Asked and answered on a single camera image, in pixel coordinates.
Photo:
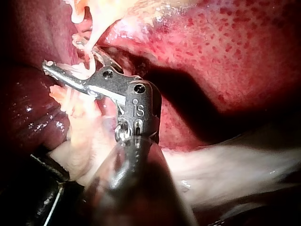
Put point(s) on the left arm instrument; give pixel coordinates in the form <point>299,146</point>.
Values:
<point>44,204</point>

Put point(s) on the pale fatty tissue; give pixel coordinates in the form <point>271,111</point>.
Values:
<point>131,14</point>

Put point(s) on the thin tube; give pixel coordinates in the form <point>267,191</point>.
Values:
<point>95,35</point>

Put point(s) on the dark red liver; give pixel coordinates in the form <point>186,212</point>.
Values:
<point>235,58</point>

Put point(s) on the right arm instrument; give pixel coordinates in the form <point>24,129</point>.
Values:
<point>138,103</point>

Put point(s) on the white clip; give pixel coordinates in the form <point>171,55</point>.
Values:
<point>78,42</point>

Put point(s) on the dark right arm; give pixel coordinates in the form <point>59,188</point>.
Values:
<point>143,188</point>

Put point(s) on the right arm instrument jaw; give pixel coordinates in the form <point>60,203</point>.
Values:
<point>63,76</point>
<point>107,58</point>

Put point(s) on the left arm instrument jaw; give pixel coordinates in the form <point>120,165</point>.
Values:
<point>50,166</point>

